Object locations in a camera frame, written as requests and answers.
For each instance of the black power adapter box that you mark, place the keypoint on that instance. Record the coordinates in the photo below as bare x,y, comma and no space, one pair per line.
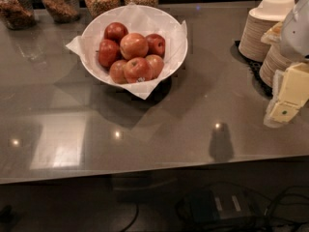
215,206

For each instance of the back stack paper bowls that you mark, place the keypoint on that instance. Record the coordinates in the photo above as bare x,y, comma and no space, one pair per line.
258,21

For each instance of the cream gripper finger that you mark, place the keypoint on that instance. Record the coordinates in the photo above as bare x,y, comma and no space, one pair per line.
290,92
273,34

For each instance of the stack paper bowls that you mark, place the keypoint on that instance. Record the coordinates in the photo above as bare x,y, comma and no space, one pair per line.
258,21
274,61

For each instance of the glass jar dark granola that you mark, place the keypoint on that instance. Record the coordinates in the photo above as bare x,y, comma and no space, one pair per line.
17,14

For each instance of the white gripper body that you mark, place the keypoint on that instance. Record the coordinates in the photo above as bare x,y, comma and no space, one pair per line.
295,38

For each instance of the front stack paper bowls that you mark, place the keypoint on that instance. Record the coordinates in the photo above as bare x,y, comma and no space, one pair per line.
274,61

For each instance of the black rubber mat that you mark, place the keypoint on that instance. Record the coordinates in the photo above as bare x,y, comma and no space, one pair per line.
257,81

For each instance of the white paper liner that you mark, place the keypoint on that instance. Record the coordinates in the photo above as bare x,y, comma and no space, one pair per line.
145,16

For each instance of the glass jar brown granola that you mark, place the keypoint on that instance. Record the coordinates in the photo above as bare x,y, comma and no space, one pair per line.
63,11

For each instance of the white bowl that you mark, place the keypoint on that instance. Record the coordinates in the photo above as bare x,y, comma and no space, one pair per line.
96,26

